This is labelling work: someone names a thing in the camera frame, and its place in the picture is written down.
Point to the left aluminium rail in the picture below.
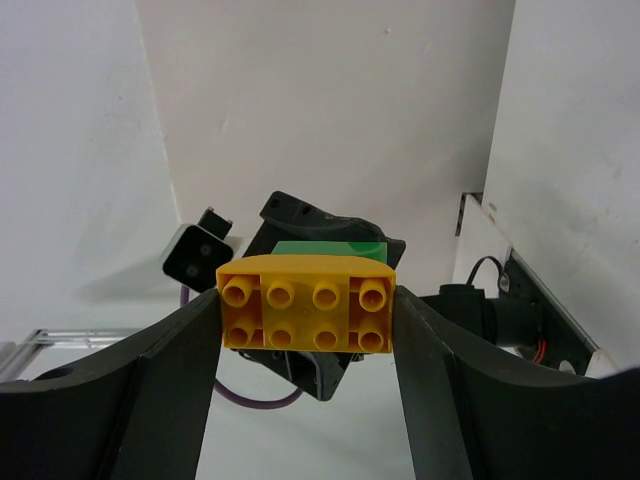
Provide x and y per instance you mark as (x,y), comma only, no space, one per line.
(16,357)

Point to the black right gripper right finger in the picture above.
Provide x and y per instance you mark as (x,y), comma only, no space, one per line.
(474,411)

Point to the yellow sloped lego brick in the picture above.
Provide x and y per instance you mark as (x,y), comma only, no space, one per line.
(307,303)

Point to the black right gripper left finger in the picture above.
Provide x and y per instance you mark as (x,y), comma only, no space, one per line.
(135,410)

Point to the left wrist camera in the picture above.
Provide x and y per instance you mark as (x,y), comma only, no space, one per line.
(196,251)

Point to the green lego brick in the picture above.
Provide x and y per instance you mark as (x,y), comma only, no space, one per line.
(370,250)

